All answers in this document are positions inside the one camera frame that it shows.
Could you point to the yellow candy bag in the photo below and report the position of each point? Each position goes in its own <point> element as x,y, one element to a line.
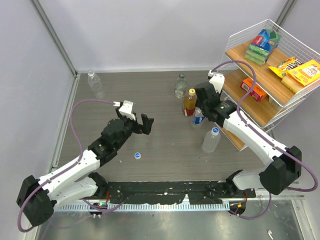
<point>282,69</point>

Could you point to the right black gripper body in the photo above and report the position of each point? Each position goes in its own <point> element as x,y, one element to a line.
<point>203,109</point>

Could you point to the white slotted cable duct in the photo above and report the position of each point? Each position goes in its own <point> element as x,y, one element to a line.
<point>80,206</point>

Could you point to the green cap glass bottle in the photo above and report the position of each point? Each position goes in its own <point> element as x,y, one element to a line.
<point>180,86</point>

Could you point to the yellow bottle cap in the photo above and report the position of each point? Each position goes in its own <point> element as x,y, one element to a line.
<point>192,92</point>

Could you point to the blue white bottle cap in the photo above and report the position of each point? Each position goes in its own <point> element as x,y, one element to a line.
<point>137,155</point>

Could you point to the white wire shelf rack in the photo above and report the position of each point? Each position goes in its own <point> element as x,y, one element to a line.
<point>270,111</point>

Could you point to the yellow sponge pack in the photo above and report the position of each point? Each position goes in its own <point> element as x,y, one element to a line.
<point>301,76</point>

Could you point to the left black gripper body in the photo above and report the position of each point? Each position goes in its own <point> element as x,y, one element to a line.
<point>133,126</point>

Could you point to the orange red box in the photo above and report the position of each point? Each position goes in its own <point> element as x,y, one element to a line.
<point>257,93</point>

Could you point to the clear plastic bottle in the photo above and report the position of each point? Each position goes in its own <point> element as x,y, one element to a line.
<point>95,84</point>

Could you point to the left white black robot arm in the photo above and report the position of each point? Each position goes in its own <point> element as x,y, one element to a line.
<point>38,198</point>

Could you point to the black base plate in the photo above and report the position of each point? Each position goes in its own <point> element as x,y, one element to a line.
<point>171,192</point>

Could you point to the green sponge pack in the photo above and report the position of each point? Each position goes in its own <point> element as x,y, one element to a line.
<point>262,46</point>

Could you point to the amber tea bottle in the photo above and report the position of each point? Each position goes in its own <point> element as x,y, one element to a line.
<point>189,104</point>

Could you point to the blue label water bottle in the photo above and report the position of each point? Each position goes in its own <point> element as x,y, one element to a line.
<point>198,118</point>

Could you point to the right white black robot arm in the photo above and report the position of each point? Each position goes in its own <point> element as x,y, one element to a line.
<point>281,163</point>

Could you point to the clear bottle blue cap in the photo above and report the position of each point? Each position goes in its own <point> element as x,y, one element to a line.
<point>211,140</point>

